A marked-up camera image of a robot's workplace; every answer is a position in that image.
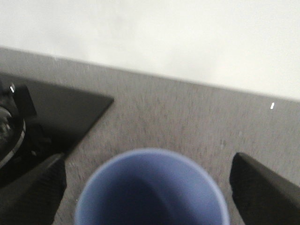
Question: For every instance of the black glass gas stove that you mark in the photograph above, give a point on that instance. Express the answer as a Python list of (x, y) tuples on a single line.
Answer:
[(39, 119)]

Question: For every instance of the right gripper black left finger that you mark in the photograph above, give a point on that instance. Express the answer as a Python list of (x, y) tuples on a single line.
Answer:
[(34, 198)]

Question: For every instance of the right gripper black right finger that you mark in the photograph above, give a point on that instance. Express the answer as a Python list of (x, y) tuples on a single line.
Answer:
[(261, 196)]

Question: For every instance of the light blue ribbed cup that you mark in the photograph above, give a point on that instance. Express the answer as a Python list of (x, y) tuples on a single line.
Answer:
[(151, 187)]

